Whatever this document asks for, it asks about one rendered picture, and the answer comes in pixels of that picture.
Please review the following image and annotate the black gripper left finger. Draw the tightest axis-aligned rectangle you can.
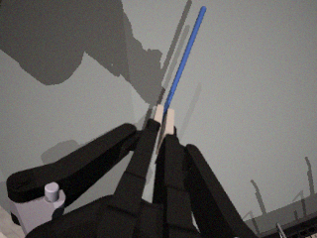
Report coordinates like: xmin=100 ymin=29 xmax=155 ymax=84
xmin=6 ymin=104 xmax=164 ymax=238

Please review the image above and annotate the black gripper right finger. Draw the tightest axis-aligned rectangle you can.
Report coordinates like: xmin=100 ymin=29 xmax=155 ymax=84
xmin=152 ymin=108 xmax=259 ymax=238

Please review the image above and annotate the dark blue cable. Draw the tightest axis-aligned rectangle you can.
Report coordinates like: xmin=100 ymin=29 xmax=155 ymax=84
xmin=161 ymin=6 xmax=206 ymax=124

